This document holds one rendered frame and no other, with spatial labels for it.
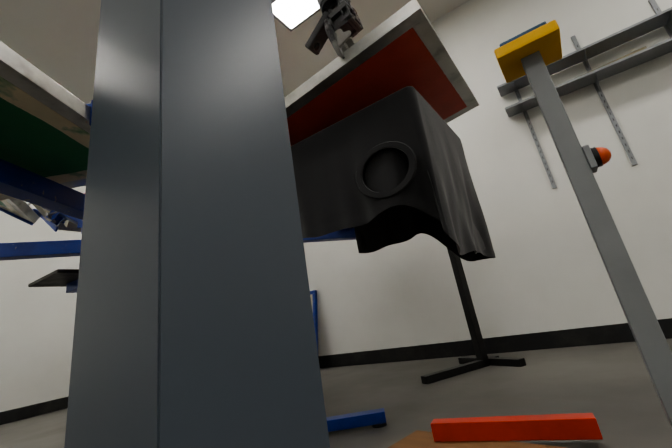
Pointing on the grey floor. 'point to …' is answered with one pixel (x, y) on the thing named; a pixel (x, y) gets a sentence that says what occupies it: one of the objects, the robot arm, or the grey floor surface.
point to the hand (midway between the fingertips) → (344, 60)
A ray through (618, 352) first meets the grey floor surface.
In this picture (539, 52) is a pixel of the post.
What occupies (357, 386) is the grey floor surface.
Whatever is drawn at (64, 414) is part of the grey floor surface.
